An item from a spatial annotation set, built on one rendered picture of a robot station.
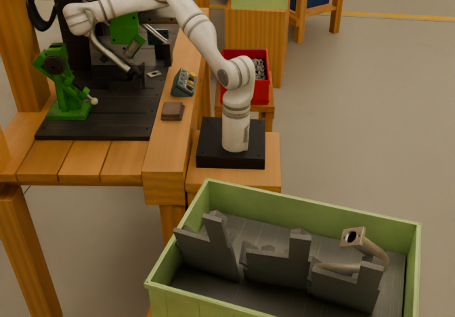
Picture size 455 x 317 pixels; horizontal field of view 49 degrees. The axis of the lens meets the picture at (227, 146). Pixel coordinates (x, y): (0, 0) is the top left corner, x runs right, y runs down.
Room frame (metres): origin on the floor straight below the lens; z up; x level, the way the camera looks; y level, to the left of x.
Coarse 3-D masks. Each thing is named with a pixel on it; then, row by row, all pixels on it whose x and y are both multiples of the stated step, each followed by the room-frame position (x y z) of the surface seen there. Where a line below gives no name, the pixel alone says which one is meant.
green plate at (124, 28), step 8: (120, 16) 1.91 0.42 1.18; (128, 16) 1.91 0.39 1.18; (136, 16) 1.91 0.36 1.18; (112, 24) 1.90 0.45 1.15; (120, 24) 1.90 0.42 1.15; (128, 24) 1.90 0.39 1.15; (136, 24) 1.90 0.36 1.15; (112, 32) 1.89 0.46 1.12; (120, 32) 1.89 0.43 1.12; (128, 32) 1.89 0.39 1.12; (136, 32) 1.89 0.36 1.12; (112, 40) 1.89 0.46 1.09; (120, 40) 1.89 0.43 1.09; (128, 40) 1.88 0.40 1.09
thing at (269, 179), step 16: (192, 144) 1.48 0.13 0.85; (272, 144) 1.48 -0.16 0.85; (192, 160) 1.39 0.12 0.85; (272, 160) 1.38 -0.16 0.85; (192, 176) 1.30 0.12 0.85; (208, 176) 1.30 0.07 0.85; (224, 176) 1.30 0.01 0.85; (240, 176) 1.29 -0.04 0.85; (256, 176) 1.29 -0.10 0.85; (272, 176) 1.29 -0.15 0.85
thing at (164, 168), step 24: (192, 48) 2.21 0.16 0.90; (168, 72) 1.96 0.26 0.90; (168, 96) 1.75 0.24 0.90; (192, 96) 1.75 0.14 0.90; (192, 120) 1.61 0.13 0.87; (168, 144) 1.41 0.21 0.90; (144, 168) 1.28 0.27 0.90; (168, 168) 1.28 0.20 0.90; (144, 192) 1.27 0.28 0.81; (168, 192) 1.26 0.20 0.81
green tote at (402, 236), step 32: (224, 192) 1.12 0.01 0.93; (256, 192) 1.09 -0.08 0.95; (192, 224) 1.02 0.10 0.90; (288, 224) 1.06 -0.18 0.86; (320, 224) 1.03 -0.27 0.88; (352, 224) 1.00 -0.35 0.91; (384, 224) 0.97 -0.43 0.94; (416, 224) 0.95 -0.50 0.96; (160, 256) 0.85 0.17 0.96; (416, 256) 0.84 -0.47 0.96; (160, 288) 0.75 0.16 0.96; (416, 288) 0.74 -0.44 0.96
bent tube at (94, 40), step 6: (90, 36) 1.86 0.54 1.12; (96, 42) 1.86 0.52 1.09; (96, 48) 1.85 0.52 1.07; (102, 48) 1.85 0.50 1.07; (108, 54) 1.84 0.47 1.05; (114, 54) 1.85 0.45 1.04; (114, 60) 1.83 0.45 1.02; (120, 60) 1.84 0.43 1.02; (120, 66) 1.83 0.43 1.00; (126, 66) 1.83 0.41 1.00; (126, 72) 1.82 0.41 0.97
